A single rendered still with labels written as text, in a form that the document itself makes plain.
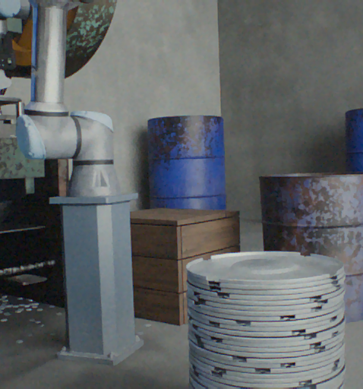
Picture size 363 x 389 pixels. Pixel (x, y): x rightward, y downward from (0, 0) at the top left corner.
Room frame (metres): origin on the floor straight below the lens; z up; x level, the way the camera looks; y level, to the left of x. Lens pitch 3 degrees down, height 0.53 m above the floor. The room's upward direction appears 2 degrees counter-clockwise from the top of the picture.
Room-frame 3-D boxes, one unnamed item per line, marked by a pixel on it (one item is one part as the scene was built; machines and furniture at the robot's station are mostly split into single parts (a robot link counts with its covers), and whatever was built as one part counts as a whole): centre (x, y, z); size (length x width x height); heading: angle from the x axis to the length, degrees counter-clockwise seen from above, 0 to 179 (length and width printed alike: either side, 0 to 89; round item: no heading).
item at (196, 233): (2.03, 0.06, 0.18); 0.40 x 0.38 x 0.35; 52
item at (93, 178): (1.54, 0.25, 0.50); 0.15 x 0.15 x 0.10
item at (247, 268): (1.01, -0.15, 0.33); 0.29 x 0.29 x 0.01
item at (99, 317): (1.54, 0.25, 0.23); 0.19 x 0.19 x 0.45; 69
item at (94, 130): (1.53, 0.25, 0.62); 0.13 x 0.12 x 0.14; 126
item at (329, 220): (1.91, -0.48, 0.24); 0.42 x 0.42 x 0.48
